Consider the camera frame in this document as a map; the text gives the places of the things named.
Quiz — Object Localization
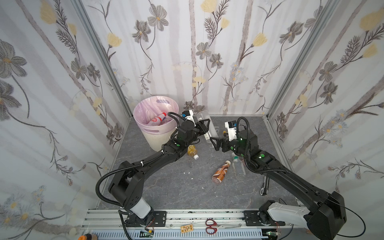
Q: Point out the brown coffee drink bottle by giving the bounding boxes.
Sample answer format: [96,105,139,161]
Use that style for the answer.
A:
[212,161,231,184]

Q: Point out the red handled scissors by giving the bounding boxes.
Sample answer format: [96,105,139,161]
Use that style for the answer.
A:
[205,219,242,235]

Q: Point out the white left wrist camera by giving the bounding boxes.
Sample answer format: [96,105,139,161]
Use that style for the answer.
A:
[182,110,197,125]

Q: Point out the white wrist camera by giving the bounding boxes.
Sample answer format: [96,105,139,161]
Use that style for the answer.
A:
[225,121,237,141]
[182,110,197,125]

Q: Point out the cream waste bin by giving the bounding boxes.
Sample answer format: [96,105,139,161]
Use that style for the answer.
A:
[132,95,180,152]

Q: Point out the yellow red label bottle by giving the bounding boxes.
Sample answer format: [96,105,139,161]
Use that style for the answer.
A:
[187,145,199,160]

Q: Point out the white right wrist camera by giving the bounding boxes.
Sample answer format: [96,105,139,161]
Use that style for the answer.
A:
[225,121,237,141]

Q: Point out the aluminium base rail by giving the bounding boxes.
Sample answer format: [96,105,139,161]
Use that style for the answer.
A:
[80,208,328,240]

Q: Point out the frosted square clear bottle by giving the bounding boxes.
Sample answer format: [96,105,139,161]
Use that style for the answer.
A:
[196,111,219,143]

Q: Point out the small yellow tag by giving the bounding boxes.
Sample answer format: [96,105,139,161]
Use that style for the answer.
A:
[181,224,194,234]

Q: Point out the frosted red-cap bottle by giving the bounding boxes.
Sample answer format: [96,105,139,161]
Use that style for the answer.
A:
[151,113,167,125]

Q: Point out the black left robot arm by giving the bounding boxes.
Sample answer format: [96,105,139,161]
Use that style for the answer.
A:
[108,119,211,226]

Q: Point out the clear green-cap bottle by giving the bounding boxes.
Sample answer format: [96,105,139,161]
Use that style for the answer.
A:
[232,153,246,176]

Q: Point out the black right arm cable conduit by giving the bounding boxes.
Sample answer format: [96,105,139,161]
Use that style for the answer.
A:
[236,116,251,151]

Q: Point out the black corrugated cable conduit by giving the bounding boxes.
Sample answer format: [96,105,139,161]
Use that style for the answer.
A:
[95,163,145,208]

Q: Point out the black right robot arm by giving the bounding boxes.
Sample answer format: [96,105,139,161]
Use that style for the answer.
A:
[211,130,347,240]

